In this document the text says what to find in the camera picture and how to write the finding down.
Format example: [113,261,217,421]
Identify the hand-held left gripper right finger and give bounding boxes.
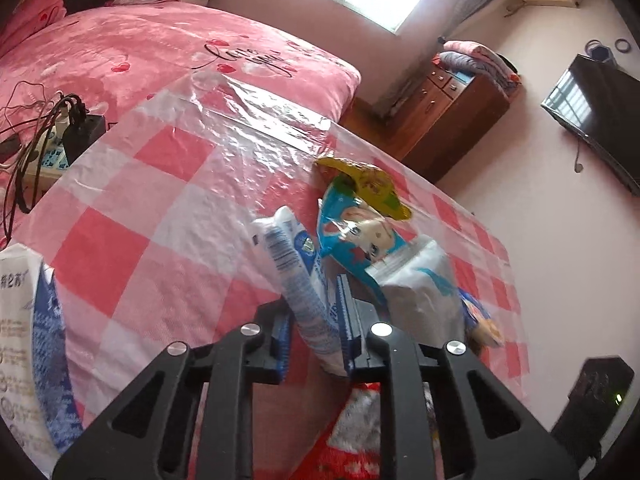
[336,274,581,480]

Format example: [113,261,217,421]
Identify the yellow green snack wrapper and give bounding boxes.
[314,156,414,222]

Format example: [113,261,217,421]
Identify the black cables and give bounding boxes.
[0,80,86,241]

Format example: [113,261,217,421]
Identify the black cloth item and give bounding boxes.
[65,0,118,13]

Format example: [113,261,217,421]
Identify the white power strip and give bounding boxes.
[25,115,71,196]

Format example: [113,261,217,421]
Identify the blue wall ornament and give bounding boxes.
[586,39,617,65]

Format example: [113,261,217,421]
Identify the pink bed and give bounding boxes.
[0,0,362,171]

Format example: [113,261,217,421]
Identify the folded pink blankets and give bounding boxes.
[0,0,76,48]

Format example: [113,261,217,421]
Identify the black wall television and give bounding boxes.
[541,53,640,196]

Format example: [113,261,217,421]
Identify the white blue plastic packet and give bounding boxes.
[251,206,353,377]

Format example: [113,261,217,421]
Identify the black power adapter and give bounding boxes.
[62,94,108,166]

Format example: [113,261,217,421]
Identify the blue cartoon snack bag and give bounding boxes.
[316,184,412,306]

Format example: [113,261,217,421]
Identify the stack of folded quilts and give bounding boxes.
[432,39,522,92]

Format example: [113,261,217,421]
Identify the white feather print wipes pack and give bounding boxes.
[364,236,468,348]

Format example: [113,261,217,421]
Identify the large white blue printed bag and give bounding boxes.
[0,244,85,466]

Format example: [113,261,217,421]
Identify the brown wooden cabinet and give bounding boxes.
[392,66,512,184]

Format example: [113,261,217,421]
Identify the red white checkered plastic tablecloth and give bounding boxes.
[10,72,531,480]

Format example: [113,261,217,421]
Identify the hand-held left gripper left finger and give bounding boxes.
[52,300,293,480]

